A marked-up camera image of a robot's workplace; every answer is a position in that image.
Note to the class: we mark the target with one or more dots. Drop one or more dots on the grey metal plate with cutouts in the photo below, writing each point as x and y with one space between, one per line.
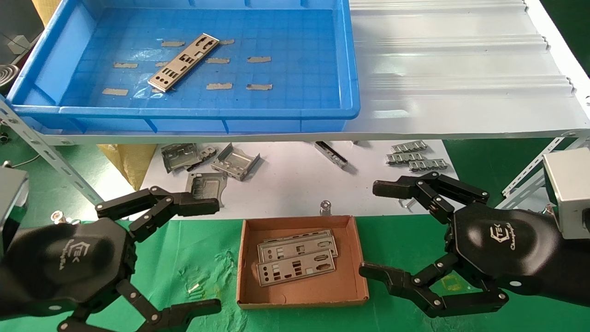
207 182

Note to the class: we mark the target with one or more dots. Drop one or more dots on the white corrugated shelf board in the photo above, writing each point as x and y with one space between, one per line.
461 69

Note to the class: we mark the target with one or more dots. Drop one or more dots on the grey comb-shaped metal piece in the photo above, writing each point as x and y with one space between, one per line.
409 146
428 165
405 158

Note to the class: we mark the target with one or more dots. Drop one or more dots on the white paper sheet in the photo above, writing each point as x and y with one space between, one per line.
286 184

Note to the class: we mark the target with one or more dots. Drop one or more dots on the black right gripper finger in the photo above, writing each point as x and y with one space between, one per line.
433 191
415 290

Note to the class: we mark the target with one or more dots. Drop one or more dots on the grey U-shaped metal bracket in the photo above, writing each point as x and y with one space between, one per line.
235 162

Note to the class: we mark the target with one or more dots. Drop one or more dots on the grey slotted metal strut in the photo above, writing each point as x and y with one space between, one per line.
530 168
46 154

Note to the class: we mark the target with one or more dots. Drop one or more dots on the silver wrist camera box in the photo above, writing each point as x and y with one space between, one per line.
571 193
11 203

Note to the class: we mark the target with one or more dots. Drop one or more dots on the yellow woven sack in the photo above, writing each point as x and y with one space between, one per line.
131 161

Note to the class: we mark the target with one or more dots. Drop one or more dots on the tan sack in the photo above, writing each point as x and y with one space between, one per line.
46 9

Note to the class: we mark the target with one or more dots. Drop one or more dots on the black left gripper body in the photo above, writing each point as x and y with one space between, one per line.
69 263

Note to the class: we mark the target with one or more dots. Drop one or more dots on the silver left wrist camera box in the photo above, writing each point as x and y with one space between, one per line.
11 203

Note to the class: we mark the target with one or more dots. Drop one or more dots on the brown cardboard box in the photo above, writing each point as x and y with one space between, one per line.
299 295

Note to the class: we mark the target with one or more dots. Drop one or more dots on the small grey metal part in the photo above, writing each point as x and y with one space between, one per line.
208 152

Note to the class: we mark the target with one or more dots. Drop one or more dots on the green cloth mat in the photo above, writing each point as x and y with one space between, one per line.
184 249

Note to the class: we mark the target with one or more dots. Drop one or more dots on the blue plastic tray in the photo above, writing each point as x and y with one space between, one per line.
299 46

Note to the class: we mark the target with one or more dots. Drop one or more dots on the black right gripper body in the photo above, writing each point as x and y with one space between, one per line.
507 249

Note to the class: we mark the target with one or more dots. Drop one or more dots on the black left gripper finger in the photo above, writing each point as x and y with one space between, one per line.
193 206
184 316

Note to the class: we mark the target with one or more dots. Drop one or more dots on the grey stamped metal plate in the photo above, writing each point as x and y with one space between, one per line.
179 157

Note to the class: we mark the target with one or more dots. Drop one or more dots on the silver binder clip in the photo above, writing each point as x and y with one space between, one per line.
60 216
325 207

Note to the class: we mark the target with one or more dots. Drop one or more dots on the silver IO shield plate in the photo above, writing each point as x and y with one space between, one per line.
309 269
299 236
290 252
184 62

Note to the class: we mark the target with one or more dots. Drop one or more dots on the long grey metal bar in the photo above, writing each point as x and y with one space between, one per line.
332 155

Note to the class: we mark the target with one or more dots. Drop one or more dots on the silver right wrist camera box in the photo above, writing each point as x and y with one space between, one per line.
571 193

